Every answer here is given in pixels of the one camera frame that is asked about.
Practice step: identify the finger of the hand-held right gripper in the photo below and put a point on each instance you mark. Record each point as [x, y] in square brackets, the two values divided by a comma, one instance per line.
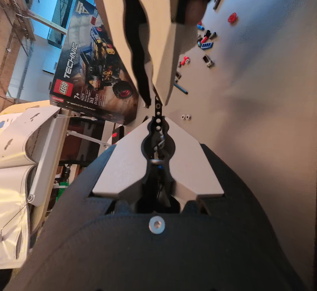
[115, 3]
[161, 48]

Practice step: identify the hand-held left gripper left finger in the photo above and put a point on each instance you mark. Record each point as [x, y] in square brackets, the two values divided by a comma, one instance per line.
[121, 169]

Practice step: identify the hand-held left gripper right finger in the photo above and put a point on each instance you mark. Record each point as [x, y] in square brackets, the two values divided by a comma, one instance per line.
[195, 172]

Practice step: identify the dark grey holed beam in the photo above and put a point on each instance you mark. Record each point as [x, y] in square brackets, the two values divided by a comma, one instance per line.
[158, 116]

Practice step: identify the grey desk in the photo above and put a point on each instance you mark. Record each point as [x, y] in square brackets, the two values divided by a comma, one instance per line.
[247, 85]

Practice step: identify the person's right hand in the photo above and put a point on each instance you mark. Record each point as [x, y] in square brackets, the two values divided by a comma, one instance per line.
[197, 12]

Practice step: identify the small red pin brick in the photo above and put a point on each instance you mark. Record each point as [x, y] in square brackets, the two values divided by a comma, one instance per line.
[182, 62]

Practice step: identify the small black hollow brick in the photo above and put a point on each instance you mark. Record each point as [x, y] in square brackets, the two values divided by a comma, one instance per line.
[178, 75]
[206, 59]

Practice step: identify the long black axle rod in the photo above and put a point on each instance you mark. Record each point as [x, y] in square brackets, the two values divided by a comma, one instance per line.
[180, 89]

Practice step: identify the small red round brick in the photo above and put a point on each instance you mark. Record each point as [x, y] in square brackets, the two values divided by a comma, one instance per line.
[232, 18]

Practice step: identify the white book stand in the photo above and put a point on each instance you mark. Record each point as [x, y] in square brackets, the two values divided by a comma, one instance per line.
[47, 159]

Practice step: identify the toy truck set box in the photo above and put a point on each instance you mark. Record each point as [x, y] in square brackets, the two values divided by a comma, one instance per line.
[86, 85]

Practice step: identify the open instruction booklet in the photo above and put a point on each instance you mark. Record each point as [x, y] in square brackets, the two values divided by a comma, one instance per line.
[14, 147]

